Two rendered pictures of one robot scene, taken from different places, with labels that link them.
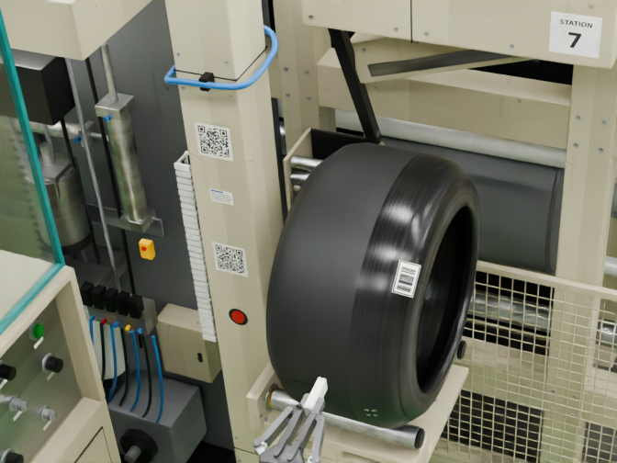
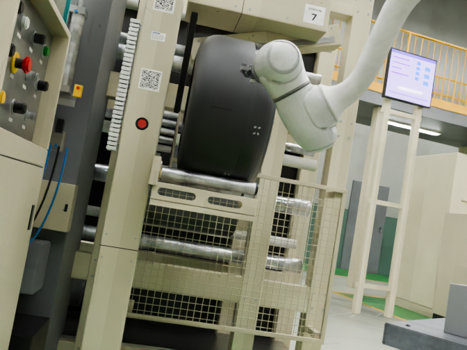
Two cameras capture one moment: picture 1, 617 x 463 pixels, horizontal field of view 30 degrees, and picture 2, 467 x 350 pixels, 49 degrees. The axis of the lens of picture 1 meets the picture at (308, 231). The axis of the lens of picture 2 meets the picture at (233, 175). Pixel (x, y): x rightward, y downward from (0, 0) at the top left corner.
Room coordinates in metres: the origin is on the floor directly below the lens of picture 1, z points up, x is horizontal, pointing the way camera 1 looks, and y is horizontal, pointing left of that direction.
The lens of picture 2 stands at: (0.18, 0.90, 0.80)
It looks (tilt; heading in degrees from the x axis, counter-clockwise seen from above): 4 degrees up; 325
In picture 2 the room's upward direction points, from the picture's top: 10 degrees clockwise
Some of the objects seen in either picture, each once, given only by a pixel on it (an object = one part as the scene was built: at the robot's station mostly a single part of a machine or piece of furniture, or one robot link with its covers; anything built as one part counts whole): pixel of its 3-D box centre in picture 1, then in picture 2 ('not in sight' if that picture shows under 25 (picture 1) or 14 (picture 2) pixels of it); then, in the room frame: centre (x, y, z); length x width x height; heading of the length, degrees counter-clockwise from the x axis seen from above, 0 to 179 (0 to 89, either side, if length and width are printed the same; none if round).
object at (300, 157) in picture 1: (337, 201); (152, 143); (2.25, -0.08, 1.05); 0.20 x 0.15 x 0.30; 63
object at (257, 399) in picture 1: (293, 353); (156, 173); (1.89, 0.06, 0.90); 0.40 x 0.03 x 0.10; 153
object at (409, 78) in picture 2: not in sight; (409, 78); (3.73, -3.65, 2.60); 0.60 x 0.05 x 0.55; 72
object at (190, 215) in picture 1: (203, 252); (125, 85); (1.92, 0.23, 1.19); 0.05 x 0.04 x 0.48; 153
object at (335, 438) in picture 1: (342, 437); (203, 198); (1.69, -0.04, 0.83); 0.36 x 0.09 x 0.06; 63
